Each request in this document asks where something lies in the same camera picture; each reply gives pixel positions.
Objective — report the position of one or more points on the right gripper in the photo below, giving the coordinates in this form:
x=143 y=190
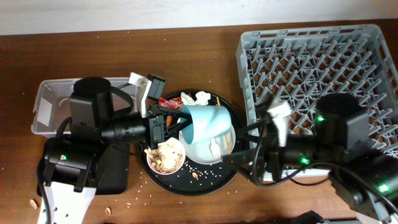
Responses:
x=264 y=153

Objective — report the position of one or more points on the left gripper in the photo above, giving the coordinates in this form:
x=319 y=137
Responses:
x=156 y=124

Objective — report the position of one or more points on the light blue cup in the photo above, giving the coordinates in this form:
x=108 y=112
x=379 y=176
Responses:
x=207 y=122

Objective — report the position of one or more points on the white plastic fork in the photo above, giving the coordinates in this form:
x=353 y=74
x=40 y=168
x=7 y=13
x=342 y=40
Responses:
x=215 y=149

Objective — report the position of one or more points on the grey plate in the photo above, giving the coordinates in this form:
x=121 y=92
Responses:
x=201 y=152

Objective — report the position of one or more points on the wooden chopstick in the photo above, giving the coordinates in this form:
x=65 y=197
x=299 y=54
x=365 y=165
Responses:
x=226 y=135

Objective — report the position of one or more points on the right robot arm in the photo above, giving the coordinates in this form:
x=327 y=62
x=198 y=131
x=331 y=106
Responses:
x=364 y=178

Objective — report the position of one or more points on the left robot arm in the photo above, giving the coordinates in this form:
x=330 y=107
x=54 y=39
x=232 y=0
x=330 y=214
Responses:
x=93 y=119

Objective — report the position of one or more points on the grey dishwasher rack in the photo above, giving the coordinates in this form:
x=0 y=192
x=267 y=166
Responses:
x=301 y=65

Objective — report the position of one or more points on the orange carrot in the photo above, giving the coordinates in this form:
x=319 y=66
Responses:
x=168 y=120

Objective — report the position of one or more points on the red snack wrapper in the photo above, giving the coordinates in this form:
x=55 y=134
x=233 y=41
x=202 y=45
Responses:
x=174 y=103

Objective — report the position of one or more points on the pink bowl of food scraps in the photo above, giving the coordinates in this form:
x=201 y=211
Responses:
x=167 y=158

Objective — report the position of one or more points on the crumpled white napkin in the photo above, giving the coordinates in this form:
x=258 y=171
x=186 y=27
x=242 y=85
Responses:
x=200 y=98

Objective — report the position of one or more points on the round black tray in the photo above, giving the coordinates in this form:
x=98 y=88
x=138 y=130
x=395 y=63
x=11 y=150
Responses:
x=210 y=177

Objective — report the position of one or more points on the black plastic bin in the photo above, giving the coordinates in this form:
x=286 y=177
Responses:
x=83 y=166

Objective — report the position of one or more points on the nut shell on table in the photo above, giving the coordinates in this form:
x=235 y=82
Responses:
x=107 y=211

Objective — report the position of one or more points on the clear plastic bin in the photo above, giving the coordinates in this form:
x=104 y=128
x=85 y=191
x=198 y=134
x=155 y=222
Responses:
x=52 y=103

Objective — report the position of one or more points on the nut shell left edge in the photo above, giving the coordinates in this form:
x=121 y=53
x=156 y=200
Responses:
x=33 y=204

